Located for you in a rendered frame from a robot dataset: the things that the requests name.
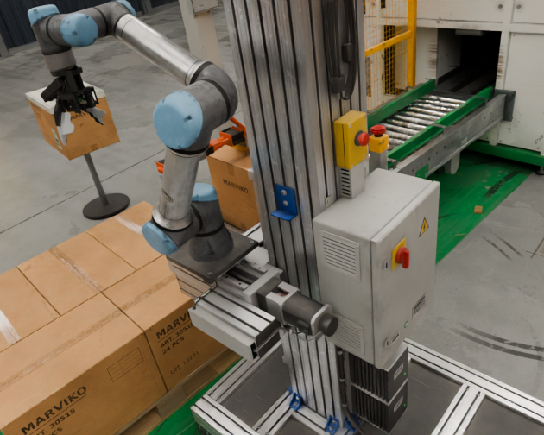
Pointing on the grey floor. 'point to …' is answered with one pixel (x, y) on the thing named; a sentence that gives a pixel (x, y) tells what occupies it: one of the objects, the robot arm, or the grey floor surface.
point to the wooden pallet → (180, 394)
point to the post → (378, 152)
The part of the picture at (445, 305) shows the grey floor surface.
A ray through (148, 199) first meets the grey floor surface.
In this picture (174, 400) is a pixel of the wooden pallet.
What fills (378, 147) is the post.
